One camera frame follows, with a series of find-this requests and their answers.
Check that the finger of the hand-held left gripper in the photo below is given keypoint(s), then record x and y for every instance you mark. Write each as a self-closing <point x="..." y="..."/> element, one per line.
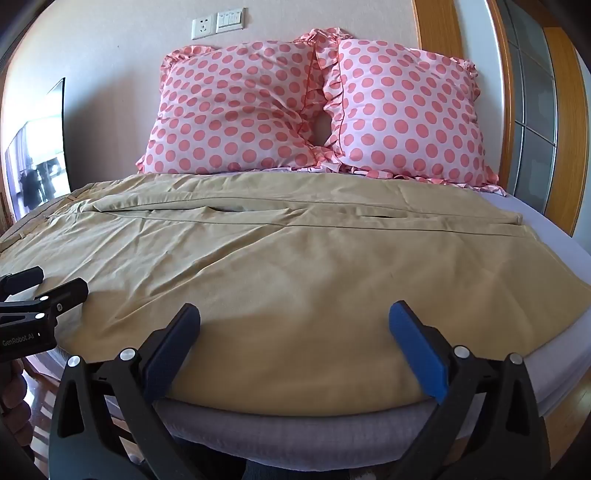
<point x="69" y="294"/>
<point x="25" y="278"/>

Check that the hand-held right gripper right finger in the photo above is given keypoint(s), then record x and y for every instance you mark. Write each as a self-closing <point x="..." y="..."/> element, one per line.
<point x="418" y="353"/>

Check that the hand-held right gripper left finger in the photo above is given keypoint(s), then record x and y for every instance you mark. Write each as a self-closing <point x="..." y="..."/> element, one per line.
<point x="171" y="353"/>

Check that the tan bed blanket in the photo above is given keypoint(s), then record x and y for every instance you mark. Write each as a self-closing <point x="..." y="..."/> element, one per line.
<point x="295" y="258"/>

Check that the person's left hand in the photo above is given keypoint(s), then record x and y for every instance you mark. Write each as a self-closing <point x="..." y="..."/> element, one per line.
<point x="11" y="385"/>

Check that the flat screen television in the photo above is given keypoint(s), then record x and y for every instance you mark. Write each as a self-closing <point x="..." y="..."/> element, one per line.
<point x="39" y="161"/>

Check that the bed with lavender sheet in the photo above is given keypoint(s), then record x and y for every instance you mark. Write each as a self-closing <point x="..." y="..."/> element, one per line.
<point x="551" y="258"/>

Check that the pink polka dot pillow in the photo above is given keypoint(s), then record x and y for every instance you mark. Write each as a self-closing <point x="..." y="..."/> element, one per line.
<point x="406" y="110"/>
<point x="231" y="106"/>

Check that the wooden framed glass door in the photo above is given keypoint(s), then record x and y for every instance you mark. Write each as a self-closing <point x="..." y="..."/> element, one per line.
<point x="531" y="115"/>

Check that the white wall socket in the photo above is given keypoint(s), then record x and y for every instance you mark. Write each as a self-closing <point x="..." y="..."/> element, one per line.
<point x="203" y="27"/>

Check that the white wall light switch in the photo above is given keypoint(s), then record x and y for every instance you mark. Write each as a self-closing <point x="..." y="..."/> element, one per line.
<point x="230" y="20"/>

